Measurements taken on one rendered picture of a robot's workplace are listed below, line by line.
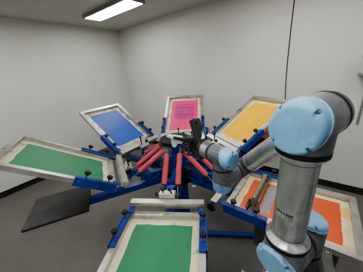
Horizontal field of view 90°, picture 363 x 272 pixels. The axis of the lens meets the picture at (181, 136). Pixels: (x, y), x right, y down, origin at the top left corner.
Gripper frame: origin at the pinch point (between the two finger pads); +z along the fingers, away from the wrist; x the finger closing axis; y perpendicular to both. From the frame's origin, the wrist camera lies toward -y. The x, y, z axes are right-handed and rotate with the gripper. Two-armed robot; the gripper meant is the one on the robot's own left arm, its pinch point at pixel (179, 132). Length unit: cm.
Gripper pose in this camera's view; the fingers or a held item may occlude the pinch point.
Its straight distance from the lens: 91.7
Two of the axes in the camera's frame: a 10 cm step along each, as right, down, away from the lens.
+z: -5.6, -2.5, 7.9
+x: 8.3, -1.3, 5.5
